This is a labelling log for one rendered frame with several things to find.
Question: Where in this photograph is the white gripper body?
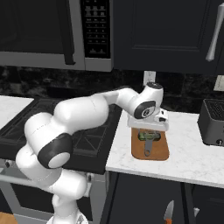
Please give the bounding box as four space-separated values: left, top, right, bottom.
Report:
127 115 171 133

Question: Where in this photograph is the brown wooden cutting board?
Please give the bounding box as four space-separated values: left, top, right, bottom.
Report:
130 128 171 162

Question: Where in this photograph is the grey peeler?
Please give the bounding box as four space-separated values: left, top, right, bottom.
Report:
143 137 156 158

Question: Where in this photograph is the black hob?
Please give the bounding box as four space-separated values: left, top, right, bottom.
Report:
0 97 123 176

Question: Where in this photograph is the black toaster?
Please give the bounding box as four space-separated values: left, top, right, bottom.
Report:
197 98 224 147

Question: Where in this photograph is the dark base cupboard door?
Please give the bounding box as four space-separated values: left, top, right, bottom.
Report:
186 183 224 224
100 171 188 224

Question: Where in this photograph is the small white object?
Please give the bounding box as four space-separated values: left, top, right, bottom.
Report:
192 206 201 219

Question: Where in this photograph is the black and silver microwave oven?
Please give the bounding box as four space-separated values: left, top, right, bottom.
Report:
0 0 115 73

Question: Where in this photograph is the white wall socket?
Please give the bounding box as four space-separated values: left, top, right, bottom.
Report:
143 70 157 88
213 74 224 93

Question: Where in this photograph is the knife with orange handle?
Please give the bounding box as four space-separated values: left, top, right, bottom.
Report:
163 199 175 224

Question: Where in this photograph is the silver cupboard door handle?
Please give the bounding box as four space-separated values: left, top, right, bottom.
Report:
205 2 224 62

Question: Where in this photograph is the black microwave door handle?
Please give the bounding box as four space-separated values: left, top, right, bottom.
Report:
56 0 76 66

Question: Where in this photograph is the silver oven door handle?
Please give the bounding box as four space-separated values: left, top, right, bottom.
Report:
0 173 39 188

